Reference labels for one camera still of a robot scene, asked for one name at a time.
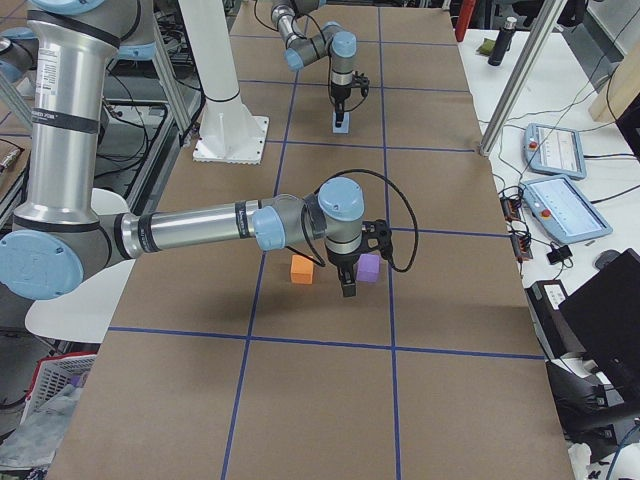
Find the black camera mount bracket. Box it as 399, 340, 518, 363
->
360, 219, 393, 262

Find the brown paper mat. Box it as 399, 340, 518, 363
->
49, 6, 573, 479

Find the white plastic basket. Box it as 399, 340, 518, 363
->
20, 352, 97, 424

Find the black bottle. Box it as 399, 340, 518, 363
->
488, 16, 517, 66

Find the orange block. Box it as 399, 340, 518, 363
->
290, 255, 315, 285

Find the black label printer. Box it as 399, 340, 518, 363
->
525, 280, 586, 358

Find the aluminium frame post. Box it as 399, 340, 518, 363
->
479, 0, 566, 157

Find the near teach pendant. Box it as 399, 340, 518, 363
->
521, 174, 613, 244

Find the teach pendant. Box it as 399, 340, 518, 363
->
521, 174, 613, 244
523, 123, 587, 180

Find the purple block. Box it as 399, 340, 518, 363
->
356, 253, 381, 283

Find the black monitor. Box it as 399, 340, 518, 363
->
560, 248, 639, 390

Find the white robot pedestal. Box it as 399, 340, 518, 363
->
179, 0, 269, 164

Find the blue block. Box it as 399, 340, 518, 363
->
332, 112, 350, 134

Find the far teach pendant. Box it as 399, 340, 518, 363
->
523, 123, 587, 180

